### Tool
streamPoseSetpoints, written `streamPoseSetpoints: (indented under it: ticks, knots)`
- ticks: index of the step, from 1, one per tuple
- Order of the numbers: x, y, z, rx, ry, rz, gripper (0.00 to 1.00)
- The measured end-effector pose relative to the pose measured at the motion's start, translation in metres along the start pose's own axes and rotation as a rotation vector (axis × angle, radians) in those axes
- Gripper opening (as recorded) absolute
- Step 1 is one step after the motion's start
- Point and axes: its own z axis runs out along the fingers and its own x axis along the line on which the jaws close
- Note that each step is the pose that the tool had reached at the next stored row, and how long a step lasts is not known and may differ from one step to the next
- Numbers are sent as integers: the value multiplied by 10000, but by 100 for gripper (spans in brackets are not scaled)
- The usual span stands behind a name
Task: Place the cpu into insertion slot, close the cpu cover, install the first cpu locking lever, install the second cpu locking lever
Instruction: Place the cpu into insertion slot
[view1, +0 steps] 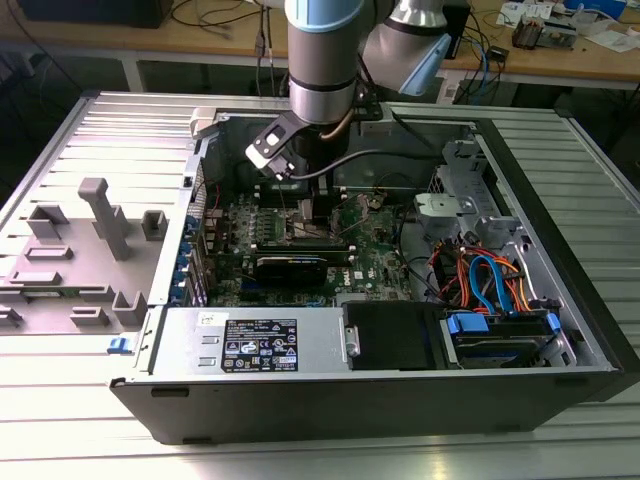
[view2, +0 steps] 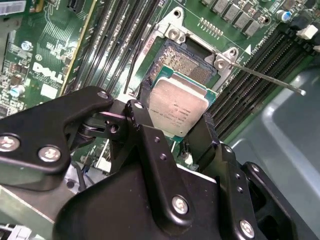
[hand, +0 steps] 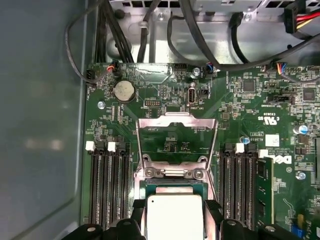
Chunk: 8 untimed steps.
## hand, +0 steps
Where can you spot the metal locking lever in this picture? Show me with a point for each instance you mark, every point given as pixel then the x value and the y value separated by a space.
pixel 213 186

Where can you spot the internal USB port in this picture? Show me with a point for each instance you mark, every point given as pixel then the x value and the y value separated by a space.
pixel 192 96

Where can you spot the silver CPU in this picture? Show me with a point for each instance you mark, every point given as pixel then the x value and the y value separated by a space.
pixel 175 217

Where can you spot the CPU socket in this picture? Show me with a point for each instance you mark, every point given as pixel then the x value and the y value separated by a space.
pixel 143 175

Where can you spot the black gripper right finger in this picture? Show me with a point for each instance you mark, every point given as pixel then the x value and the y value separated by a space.
pixel 232 231

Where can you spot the RAM slot with white latch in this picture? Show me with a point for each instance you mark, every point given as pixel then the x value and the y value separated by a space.
pixel 95 175
pixel 237 187
pixel 115 175

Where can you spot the green RAM stick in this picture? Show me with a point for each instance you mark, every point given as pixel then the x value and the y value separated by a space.
pixel 265 190

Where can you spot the metal socket cover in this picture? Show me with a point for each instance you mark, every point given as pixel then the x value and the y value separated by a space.
pixel 150 124

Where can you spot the round coin battery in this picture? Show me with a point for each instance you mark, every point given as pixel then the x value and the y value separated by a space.
pixel 124 91

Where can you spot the green motherboard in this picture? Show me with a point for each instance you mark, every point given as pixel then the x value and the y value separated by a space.
pixel 220 95

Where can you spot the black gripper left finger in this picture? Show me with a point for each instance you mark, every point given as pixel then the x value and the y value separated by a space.
pixel 125 230

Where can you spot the black and silver PC case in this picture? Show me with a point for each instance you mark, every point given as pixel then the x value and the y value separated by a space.
pixel 37 100

